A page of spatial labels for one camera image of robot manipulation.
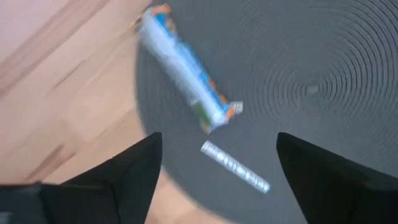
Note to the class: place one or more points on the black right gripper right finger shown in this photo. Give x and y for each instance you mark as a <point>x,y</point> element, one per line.
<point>342,193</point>

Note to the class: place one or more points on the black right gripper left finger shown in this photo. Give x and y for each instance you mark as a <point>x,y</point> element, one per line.
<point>118,189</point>

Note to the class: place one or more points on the white blue orange granola bar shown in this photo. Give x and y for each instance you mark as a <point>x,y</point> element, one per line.
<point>186,71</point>

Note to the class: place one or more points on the white label tape strip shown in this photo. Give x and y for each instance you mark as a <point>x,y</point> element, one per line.
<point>233,165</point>

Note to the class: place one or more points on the round grey woven placemat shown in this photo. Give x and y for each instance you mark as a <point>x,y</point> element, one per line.
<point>311,77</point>

